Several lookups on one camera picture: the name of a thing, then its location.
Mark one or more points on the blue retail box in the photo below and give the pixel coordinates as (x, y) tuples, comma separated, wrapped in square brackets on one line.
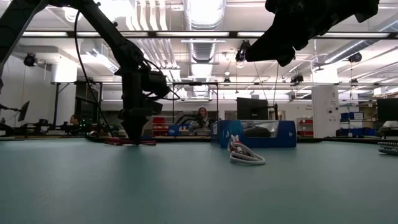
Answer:
[(224, 133)]

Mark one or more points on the blue storage bins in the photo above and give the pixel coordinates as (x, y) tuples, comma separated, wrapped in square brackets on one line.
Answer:
[(353, 116)]

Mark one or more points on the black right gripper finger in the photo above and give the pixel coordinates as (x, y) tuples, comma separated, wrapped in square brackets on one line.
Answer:
[(273, 49)]

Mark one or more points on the white pillar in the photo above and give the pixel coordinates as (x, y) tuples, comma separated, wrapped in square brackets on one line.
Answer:
[(325, 112)]

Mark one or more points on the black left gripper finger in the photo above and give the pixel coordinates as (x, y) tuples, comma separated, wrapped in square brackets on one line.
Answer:
[(133, 130), (142, 127)]

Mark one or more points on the silver ventilation duct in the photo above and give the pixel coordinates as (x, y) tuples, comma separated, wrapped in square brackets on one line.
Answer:
[(203, 18)]

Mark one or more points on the black ceiling spotlight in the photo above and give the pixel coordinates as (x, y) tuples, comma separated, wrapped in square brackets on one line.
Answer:
[(355, 57), (30, 59), (242, 51)]

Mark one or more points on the green table mat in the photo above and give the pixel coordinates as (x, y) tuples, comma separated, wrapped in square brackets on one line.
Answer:
[(186, 193)]

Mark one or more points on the monitor on arm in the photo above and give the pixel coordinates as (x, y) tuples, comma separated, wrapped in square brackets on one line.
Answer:
[(23, 111)]

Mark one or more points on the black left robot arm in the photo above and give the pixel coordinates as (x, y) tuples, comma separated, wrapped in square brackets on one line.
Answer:
[(109, 34)]

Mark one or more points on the black metal frame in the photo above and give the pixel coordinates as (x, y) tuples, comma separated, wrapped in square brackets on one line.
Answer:
[(196, 83)]

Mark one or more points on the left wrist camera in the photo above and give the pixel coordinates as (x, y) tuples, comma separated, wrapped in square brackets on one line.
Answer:
[(155, 84)]

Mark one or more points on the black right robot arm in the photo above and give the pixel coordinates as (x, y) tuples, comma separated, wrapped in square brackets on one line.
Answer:
[(368, 9)]

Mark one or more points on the person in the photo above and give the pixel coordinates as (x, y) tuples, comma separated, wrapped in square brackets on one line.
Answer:
[(202, 119), (74, 119)]

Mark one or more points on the black computer monitor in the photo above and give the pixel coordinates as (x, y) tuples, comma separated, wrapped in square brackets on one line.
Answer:
[(388, 109), (252, 109)]

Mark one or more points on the red storage bins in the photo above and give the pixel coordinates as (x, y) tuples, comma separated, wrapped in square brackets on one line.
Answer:
[(159, 126)]

